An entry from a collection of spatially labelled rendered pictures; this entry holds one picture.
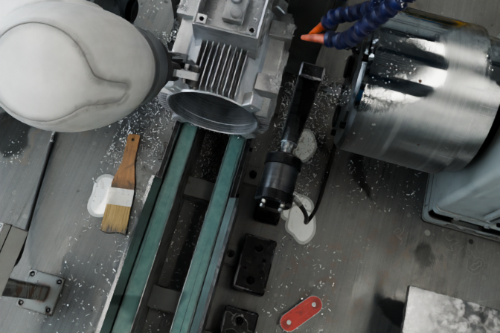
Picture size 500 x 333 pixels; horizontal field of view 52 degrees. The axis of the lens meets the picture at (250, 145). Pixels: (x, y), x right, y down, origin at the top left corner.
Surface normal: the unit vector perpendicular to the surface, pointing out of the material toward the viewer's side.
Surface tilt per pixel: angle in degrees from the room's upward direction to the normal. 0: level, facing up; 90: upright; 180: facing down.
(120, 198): 0
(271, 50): 0
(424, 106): 40
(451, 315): 0
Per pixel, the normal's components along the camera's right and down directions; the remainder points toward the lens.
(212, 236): 0.04, -0.33
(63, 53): 0.28, -0.02
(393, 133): -0.22, 0.65
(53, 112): 0.12, 0.59
